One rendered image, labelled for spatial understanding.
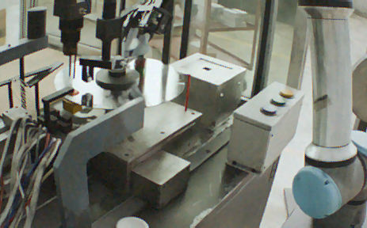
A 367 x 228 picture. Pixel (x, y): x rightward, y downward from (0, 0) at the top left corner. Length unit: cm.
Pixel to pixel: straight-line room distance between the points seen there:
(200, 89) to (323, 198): 60
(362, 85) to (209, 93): 80
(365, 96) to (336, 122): 106
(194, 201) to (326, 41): 49
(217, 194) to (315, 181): 33
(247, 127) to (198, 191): 20
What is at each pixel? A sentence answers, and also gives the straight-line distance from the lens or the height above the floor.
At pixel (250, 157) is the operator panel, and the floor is 79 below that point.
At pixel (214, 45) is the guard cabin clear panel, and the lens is 142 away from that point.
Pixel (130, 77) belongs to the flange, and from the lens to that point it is 104.
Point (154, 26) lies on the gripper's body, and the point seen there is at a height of 108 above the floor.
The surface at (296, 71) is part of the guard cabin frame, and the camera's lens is 129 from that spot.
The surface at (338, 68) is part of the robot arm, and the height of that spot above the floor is 115.
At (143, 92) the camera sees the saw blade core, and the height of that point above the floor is 95.
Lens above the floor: 136
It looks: 27 degrees down
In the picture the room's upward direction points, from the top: 6 degrees clockwise
